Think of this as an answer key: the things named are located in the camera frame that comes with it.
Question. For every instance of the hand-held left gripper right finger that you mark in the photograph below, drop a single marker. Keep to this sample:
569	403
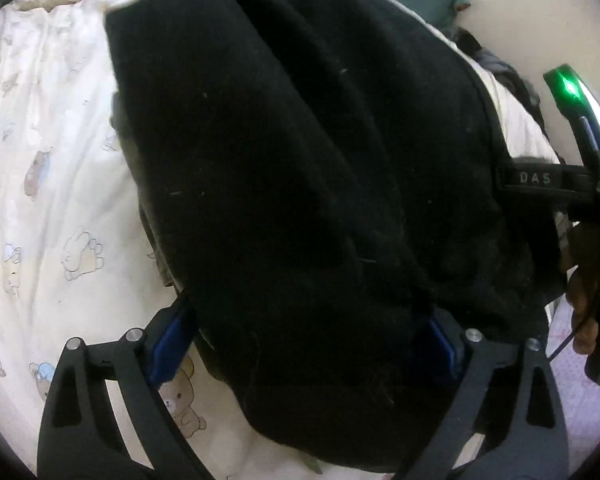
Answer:
442	342

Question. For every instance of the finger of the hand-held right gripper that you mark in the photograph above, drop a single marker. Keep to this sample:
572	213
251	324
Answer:
530	178

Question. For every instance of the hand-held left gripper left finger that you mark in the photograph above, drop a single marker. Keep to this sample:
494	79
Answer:
172	340

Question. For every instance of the black pants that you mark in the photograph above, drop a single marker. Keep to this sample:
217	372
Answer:
280	185

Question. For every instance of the person's right hand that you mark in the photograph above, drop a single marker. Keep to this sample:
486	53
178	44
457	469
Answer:
582	280

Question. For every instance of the white printed blanket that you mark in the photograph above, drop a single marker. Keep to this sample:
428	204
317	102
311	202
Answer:
55	185

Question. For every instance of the camouflage cloth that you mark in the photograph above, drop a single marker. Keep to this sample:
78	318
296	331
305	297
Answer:
122	130

